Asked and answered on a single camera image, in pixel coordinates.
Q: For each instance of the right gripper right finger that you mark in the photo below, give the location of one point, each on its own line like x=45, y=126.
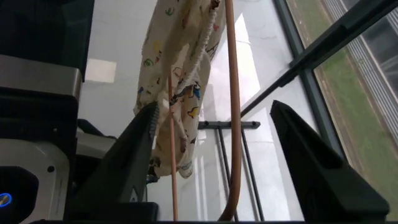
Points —
x=323, y=180

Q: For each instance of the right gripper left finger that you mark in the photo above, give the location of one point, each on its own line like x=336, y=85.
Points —
x=124, y=174

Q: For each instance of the pink clothes hanger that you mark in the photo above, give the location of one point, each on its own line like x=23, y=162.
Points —
x=233, y=93

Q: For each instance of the cream printed garment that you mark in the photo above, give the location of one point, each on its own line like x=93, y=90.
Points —
x=174, y=37

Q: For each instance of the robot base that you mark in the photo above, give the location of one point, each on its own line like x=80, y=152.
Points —
x=31, y=74

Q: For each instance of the black clothes rack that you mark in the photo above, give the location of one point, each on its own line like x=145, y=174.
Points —
x=342, y=32

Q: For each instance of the window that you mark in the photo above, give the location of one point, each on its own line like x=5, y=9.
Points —
x=373, y=109

